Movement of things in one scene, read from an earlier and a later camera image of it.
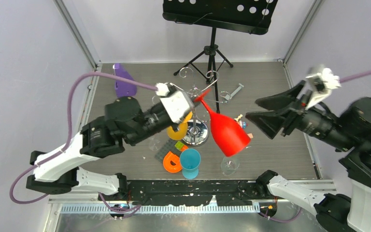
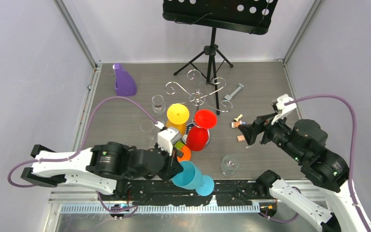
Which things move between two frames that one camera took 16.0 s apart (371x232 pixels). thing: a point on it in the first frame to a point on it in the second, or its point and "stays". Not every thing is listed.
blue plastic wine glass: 190,160 to 191,178
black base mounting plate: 188,193 stays
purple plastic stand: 123,88 stays
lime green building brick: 178,145 stays
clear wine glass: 228,165 stays
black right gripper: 267,121 to 249,130
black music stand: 250,16 stays
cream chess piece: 238,118 stays
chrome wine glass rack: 197,132 to 196,97
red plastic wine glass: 231,136 to 198,136
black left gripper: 194,102 to 173,166
